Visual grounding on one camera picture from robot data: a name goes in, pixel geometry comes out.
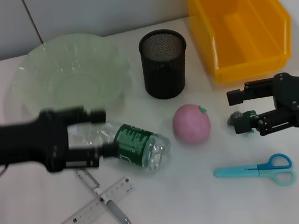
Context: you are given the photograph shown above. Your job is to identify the green plastic wrapper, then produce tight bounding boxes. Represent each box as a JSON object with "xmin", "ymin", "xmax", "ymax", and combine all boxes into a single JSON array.
[{"xmin": 225, "ymin": 108, "xmax": 260, "ymax": 137}]

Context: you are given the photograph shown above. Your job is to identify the blue scissors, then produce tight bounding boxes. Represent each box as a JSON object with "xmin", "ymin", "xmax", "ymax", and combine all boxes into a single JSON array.
[{"xmin": 212, "ymin": 151, "xmax": 297, "ymax": 197}]

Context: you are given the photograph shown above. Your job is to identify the black mesh pen holder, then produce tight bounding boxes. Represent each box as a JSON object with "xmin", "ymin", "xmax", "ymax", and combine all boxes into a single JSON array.
[{"xmin": 136, "ymin": 25, "xmax": 195, "ymax": 103}]

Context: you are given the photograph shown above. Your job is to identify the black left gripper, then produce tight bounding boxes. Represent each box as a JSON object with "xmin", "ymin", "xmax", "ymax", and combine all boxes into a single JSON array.
[{"xmin": 0, "ymin": 100, "xmax": 120, "ymax": 183}]

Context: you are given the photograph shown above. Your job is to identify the yellow plastic bin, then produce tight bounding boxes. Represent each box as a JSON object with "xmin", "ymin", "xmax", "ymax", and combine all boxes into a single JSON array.
[{"xmin": 185, "ymin": 0, "xmax": 299, "ymax": 88}]

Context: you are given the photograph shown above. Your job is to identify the green glass fruit bowl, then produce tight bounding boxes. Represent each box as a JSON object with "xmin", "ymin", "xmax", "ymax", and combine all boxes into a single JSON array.
[{"xmin": 0, "ymin": 26, "xmax": 137, "ymax": 127}]

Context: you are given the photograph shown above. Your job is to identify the clear plastic ruler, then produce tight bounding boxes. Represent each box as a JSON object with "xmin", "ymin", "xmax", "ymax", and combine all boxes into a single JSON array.
[{"xmin": 34, "ymin": 174, "xmax": 141, "ymax": 224}]

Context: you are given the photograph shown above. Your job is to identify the clear green-label water bottle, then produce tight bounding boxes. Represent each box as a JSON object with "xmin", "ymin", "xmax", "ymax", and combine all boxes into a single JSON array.
[{"xmin": 66, "ymin": 109, "xmax": 176, "ymax": 188}]

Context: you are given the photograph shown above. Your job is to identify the grey clear ballpoint pen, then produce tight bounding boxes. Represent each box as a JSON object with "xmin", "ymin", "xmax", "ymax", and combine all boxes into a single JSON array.
[{"xmin": 74, "ymin": 161, "xmax": 134, "ymax": 224}]

